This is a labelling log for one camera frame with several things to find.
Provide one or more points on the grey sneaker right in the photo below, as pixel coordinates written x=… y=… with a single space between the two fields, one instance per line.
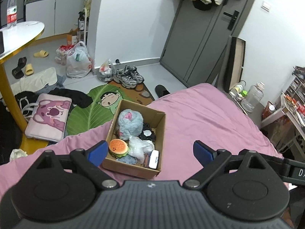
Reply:
x=132 y=72

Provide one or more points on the grey door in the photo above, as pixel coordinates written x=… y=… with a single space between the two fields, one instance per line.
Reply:
x=197 y=40

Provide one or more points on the blue tissue pack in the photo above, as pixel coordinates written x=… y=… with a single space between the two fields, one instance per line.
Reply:
x=151 y=160

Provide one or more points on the dark spray bottle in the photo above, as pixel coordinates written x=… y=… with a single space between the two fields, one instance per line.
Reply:
x=81 y=21

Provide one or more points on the leaning black framed board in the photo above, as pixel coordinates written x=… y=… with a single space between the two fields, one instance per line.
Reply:
x=233 y=62

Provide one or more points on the open cardboard box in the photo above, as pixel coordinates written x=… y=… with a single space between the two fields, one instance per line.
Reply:
x=156 y=119

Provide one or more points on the pink bear tote bag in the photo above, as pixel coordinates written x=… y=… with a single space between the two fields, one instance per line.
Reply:
x=47 y=117

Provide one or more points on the small cardboard box on floor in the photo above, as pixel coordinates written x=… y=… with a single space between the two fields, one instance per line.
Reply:
x=72 y=37

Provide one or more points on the white kitchen cabinet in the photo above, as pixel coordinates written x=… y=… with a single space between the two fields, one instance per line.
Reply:
x=58 y=16

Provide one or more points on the black clothes pile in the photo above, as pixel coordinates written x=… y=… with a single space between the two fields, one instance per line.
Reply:
x=78 y=98

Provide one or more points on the fluffy blue plush toy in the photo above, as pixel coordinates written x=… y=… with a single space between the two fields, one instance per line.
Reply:
x=129 y=123

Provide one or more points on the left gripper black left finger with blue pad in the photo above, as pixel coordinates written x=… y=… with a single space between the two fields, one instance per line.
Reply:
x=87 y=162

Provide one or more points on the white towel on floor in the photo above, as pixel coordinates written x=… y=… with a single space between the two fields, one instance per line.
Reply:
x=35 y=82

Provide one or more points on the white plastic shopping bag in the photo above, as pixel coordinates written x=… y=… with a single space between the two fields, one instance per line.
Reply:
x=78 y=61

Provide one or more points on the grey sneaker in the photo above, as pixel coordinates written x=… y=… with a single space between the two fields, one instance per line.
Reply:
x=125 y=78
x=132 y=72

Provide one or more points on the red label water bottle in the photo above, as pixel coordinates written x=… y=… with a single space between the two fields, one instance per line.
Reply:
x=11 y=13

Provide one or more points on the small clear trash bag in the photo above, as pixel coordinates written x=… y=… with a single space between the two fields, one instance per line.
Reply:
x=106 y=71

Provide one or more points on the large clear water jug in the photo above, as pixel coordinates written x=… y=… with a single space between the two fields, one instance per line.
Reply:
x=253 y=97

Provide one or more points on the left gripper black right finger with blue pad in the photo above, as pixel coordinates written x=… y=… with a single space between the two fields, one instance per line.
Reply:
x=214 y=162

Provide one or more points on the white round table yellow leg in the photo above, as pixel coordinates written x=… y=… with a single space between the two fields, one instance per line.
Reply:
x=13 y=124

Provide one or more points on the yellow slipper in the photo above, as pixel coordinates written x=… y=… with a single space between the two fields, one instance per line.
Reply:
x=41 y=54
x=29 y=70

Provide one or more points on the black lace pouch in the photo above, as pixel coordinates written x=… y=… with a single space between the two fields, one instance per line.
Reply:
x=147 y=133

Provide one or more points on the yellow slipper near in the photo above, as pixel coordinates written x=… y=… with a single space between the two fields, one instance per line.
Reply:
x=29 y=70

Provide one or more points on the pink bed sheet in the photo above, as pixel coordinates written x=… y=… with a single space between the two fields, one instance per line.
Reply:
x=201 y=112

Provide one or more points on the burger plush toy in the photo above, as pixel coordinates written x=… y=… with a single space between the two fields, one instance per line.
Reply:
x=118 y=148

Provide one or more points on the yellow slipper far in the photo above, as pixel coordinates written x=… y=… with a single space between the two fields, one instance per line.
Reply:
x=41 y=54

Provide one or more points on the blue denim fish toy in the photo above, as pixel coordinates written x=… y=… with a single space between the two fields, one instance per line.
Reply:
x=128 y=159

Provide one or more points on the green leaf cartoon rug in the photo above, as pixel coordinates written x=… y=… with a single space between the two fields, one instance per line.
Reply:
x=105 y=100

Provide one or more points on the grey sneaker left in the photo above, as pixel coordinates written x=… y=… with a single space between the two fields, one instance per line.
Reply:
x=125 y=78

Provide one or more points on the black slipper by bed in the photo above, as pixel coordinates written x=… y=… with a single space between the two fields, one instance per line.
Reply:
x=161 y=91

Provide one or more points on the black slipper pair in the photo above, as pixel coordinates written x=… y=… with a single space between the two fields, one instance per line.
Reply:
x=17 y=72

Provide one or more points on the white side shelf unit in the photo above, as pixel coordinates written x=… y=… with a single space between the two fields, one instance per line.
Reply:
x=284 y=127

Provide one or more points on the black door handle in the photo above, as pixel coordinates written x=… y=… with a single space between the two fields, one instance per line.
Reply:
x=233 y=19

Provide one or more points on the white soft bundle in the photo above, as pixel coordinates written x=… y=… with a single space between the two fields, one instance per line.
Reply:
x=138 y=148

